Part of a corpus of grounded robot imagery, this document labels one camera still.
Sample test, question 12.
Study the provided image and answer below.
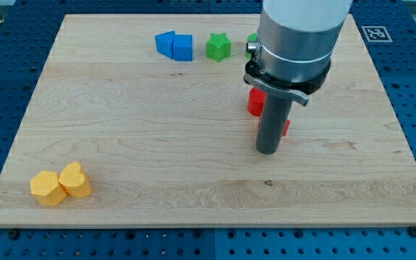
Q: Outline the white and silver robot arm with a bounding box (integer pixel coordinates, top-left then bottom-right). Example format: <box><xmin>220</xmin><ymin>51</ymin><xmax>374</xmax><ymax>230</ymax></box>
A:
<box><xmin>243</xmin><ymin>0</ymin><xmax>352</xmax><ymax>106</ymax></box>

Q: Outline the red star block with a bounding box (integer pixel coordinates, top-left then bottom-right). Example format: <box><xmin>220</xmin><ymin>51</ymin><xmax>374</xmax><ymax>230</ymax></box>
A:
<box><xmin>257</xmin><ymin>118</ymin><xmax>290</xmax><ymax>137</ymax></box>

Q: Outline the green star block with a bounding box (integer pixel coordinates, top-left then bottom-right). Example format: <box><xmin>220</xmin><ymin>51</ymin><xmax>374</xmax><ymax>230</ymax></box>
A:
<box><xmin>207</xmin><ymin>32</ymin><xmax>232</xmax><ymax>62</ymax></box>

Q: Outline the red cylinder block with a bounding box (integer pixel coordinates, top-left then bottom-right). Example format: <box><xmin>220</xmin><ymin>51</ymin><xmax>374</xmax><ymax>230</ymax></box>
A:
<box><xmin>247</xmin><ymin>87</ymin><xmax>267</xmax><ymax>116</ymax></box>

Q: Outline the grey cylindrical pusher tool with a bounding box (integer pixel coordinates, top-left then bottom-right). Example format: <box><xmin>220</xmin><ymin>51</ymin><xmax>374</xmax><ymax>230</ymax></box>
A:
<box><xmin>256</xmin><ymin>95</ymin><xmax>292</xmax><ymax>155</ymax></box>

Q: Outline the wooden board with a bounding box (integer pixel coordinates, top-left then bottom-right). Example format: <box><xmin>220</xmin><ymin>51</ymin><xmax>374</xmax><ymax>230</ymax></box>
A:
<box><xmin>0</xmin><ymin>14</ymin><xmax>416</xmax><ymax>229</ymax></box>

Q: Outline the blue cube block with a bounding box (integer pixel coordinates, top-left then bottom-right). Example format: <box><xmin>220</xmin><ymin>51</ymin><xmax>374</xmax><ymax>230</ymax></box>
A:
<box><xmin>173</xmin><ymin>35</ymin><xmax>193</xmax><ymax>61</ymax></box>

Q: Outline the blue pentagon block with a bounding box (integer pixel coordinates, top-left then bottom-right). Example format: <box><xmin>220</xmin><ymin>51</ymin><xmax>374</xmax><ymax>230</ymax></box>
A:
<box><xmin>155</xmin><ymin>30</ymin><xmax>176</xmax><ymax>59</ymax></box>

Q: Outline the green round block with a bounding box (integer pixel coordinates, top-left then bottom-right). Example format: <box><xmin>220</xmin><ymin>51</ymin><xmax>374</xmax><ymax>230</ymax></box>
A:
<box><xmin>245</xmin><ymin>32</ymin><xmax>258</xmax><ymax>59</ymax></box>

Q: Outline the yellow heart block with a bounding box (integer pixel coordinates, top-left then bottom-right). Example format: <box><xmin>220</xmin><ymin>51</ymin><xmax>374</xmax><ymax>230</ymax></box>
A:
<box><xmin>58</xmin><ymin>162</ymin><xmax>92</xmax><ymax>198</ymax></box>

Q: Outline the yellow hexagon block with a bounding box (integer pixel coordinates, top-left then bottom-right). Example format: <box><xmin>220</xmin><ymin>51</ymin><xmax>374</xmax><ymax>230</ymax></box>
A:
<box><xmin>30</xmin><ymin>170</ymin><xmax>67</xmax><ymax>207</ymax></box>

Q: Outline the fiducial marker tag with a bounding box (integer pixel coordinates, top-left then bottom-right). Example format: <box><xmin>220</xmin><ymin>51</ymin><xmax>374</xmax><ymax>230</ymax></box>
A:
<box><xmin>362</xmin><ymin>25</ymin><xmax>392</xmax><ymax>43</ymax></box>

